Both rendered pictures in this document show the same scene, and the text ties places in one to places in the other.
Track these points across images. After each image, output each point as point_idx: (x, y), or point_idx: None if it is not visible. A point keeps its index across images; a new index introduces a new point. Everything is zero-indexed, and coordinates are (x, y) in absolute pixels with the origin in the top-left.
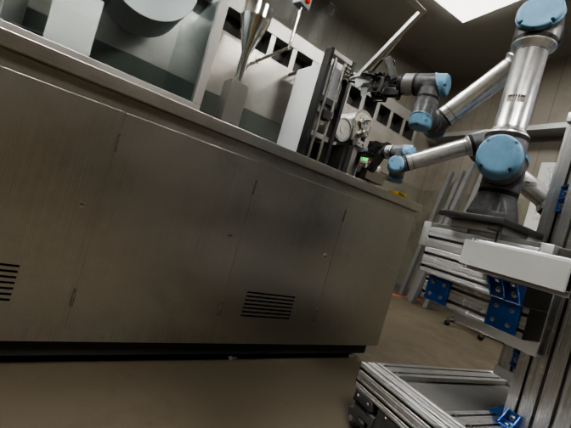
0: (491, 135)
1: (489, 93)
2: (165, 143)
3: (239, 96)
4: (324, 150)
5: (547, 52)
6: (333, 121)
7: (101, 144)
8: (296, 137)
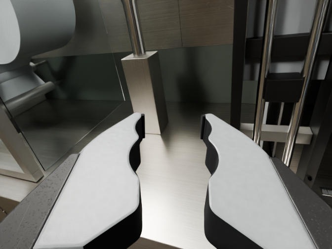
0: None
1: None
2: None
3: (140, 79)
4: (304, 157)
5: None
6: (325, 91)
7: (3, 216)
8: (265, 102)
